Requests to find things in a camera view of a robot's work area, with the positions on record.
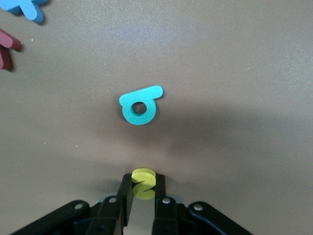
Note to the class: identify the teal foam letter g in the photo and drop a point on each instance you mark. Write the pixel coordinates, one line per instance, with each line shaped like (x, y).
(137, 96)

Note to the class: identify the yellow foam letter s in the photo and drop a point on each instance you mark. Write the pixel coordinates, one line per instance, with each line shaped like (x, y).
(144, 175)

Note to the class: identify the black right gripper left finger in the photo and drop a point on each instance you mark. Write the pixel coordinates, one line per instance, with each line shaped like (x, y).
(112, 215)

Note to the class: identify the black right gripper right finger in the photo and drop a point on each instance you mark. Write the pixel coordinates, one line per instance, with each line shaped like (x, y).
(166, 218)

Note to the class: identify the dark red foam letter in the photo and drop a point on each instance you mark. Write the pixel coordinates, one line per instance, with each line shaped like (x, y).
(6, 41)

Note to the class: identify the blue foam letter x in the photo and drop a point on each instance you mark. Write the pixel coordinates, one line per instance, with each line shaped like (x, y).
(27, 9)

